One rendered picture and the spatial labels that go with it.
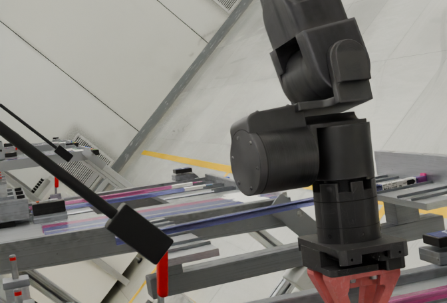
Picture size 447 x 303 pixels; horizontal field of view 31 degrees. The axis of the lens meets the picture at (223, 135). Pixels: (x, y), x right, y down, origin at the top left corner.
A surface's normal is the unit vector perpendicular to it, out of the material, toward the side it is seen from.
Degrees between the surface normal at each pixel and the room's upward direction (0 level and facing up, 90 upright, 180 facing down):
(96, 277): 90
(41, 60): 90
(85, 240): 90
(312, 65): 55
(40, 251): 90
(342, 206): 67
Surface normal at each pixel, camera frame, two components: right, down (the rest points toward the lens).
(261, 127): 0.40, -0.21
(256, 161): -0.90, 0.11
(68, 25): 0.28, 0.01
